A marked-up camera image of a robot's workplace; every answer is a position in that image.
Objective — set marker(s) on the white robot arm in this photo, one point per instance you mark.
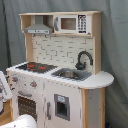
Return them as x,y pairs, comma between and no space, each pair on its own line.
23,121

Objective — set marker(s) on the grey cupboard door handle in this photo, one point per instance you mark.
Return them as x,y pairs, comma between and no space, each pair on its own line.
48,111

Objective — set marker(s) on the grey range hood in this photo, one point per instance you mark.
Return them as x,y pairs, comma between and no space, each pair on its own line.
38,26

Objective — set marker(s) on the grey ice dispenser panel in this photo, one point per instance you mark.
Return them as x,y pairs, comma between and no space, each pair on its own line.
62,107

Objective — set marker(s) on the red stove knob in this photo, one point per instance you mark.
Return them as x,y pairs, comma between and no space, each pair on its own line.
33,84
15,79

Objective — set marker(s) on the grey toy sink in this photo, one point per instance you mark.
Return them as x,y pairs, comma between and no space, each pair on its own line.
72,74

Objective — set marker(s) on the toy oven door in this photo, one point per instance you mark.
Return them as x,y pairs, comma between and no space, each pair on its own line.
28,102

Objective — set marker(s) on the black toy stovetop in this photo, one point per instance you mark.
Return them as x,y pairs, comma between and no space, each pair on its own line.
36,67

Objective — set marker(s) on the right red stove knob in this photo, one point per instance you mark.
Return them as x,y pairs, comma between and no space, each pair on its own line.
33,84

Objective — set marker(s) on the white toy microwave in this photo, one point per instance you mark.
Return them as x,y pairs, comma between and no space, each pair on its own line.
73,24

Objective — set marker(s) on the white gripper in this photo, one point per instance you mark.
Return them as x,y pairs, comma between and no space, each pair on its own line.
6,93

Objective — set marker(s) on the black toy faucet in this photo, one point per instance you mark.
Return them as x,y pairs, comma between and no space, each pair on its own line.
80,64

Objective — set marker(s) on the left red stove knob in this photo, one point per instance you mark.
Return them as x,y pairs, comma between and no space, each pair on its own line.
15,79

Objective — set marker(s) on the wooden toy kitchen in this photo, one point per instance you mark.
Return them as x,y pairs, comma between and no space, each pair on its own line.
61,83

